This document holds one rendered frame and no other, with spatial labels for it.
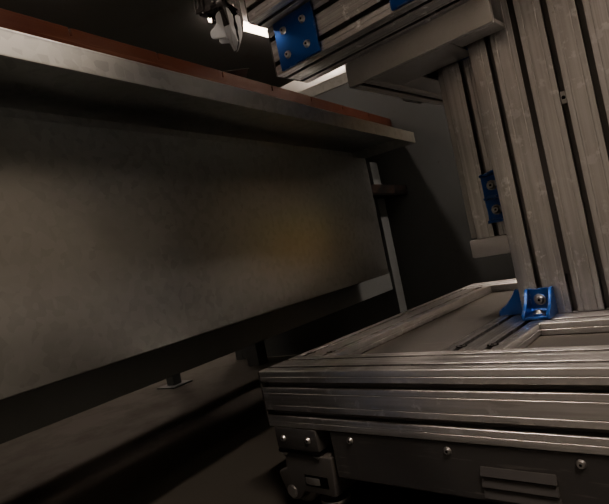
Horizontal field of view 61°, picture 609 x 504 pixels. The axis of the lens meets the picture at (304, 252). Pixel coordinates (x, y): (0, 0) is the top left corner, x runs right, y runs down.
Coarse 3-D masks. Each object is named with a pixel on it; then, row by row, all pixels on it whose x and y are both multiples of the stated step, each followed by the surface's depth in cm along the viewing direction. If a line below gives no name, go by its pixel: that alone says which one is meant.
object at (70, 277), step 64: (0, 128) 67; (64, 128) 74; (0, 192) 65; (64, 192) 72; (128, 192) 82; (192, 192) 93; (256, 192) 108; (320, 192) 130; (0, 256) 64; (64, 256) 71; (128, 256) 79; (192, 256) 90; (256, 256) 105; (320, 256) 125; (384, 256) 154; (0, 320) 63; (64, 320) 69; (128, 320) 77; (192, 320) 88; (0, 384) 61
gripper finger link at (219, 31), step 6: (228, 12) 117; (216, 18) 119; (228, 18) 117; (216, 24) 119; (222, 24) 118; (216, 30) 119; (222, 30) 118; (228, 30) 117; (234, 30) 118; (216, 36) 119; (222, 36) 118; (228, 36) 118; (234, 36) 118; (234, 42) 118; (234, 48) 119
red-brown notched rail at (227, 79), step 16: (0, 16) 74; (16, 16) 76; (32, 32) 77; (48, 32) 79; (64, 32) 82; (80, 32) 84; (96, 48) 86; (112, 48) 89; (128, 48) 92; (160, 64) 98; (176, 64) 101; (192, 64) 105; (224, 80) 113; (240, 80) 118; (288, 96) 133; (304, 96) 140; (336, 112) 154; (352, 112) 163
